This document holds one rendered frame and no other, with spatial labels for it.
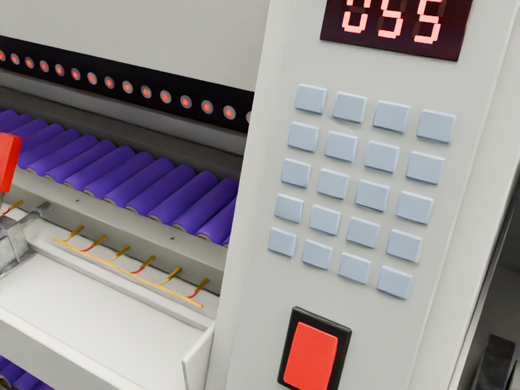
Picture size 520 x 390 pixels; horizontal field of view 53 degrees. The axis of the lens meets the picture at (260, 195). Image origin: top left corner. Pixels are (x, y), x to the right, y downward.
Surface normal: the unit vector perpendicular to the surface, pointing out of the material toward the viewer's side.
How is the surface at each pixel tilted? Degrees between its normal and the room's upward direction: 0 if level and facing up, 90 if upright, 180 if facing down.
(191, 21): 111
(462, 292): 90
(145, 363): 21
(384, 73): 90
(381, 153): 90
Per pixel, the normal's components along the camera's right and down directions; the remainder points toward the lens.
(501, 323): -0.01, -0.83
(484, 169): -0.48, 0.15
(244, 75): -0.51, 0.49
